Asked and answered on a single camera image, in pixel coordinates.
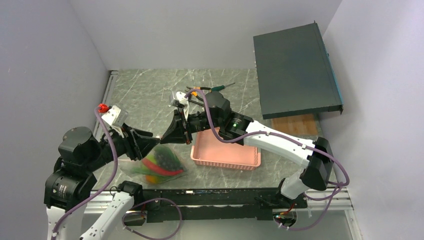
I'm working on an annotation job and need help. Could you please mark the orange handled pliers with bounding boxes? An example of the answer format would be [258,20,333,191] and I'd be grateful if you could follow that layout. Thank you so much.
[184,86,212,100]

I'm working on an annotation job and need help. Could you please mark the dark green metal box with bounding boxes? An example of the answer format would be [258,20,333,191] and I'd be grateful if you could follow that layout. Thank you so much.
[253,22,344,119]

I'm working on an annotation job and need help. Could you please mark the dark grape bunch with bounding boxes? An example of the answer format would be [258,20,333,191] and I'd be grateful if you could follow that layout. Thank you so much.
[154,145,183,171]

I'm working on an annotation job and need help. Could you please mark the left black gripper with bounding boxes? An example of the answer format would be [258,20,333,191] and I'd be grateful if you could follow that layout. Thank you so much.
[84,120,161,171]

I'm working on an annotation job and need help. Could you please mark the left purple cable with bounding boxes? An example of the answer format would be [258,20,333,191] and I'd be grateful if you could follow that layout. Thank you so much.
[49,103,184,240]

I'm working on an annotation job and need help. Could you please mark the black hammer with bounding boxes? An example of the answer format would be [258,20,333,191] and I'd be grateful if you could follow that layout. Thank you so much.
[188,99,205,108]

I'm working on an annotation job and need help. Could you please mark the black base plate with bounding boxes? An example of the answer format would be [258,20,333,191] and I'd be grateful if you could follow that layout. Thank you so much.
[143,187,308,223]

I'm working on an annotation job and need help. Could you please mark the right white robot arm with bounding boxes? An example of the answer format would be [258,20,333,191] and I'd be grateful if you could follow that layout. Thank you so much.
[160,88,334,208]

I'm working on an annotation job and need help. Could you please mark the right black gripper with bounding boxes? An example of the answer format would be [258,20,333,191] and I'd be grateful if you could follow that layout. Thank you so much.
[160,107,222,145]

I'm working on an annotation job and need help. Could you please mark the red chili pepper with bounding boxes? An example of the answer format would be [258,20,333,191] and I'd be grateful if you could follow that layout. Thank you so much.
[141,158,184,176]

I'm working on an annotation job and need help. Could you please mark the pink plastic basket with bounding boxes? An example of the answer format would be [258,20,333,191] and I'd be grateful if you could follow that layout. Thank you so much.
[190,129,261,171]

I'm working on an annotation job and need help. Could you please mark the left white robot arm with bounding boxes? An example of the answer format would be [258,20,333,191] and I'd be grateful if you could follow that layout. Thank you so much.
[44,125,161,240]

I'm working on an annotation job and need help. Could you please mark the aluminium frame rail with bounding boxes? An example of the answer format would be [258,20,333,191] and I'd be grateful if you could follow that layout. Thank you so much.
[52,187,365,240]

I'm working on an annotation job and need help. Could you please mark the wooden board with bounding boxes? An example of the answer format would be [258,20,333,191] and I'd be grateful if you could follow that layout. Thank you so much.
[271,114,319,136]

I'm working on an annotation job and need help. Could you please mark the clear zip top bag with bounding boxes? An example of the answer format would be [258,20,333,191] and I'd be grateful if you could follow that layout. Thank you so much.
[118,144,189,185]

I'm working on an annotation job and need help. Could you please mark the green handled screwdriver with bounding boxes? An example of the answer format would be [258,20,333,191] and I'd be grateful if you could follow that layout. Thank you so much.
[210,82,235,92]

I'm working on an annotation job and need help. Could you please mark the green red mango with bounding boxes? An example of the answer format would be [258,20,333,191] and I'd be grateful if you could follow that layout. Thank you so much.
[145,175,167,185]

